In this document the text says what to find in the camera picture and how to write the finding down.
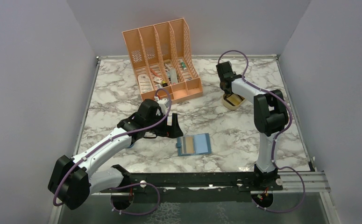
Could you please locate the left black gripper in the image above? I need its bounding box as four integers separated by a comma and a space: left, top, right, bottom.
145, 112, 183, 139

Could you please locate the orange plastic desk organizer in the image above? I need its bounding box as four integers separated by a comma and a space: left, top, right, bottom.
122, 18, 203, 103

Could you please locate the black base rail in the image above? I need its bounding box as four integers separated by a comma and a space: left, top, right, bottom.
101, 172, 283, 203

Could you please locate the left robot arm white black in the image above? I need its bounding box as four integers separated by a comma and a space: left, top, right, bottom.
48, 98, 184, 210

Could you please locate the beige oval card tray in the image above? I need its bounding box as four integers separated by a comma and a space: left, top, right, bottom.
221, 94, 246, 110

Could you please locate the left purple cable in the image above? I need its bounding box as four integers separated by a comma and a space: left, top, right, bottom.
52, 88, 173, 217

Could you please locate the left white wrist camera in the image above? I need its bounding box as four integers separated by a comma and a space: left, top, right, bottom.
154, 96, 171, 115

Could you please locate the stack of credit cards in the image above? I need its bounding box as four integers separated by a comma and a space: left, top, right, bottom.
227, 94, 244, 106

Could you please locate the blue card holder wallet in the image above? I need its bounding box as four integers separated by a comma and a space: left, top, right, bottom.
176, 133, 212, 156

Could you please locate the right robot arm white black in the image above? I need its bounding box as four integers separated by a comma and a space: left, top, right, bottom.
216, 61, 289, 190

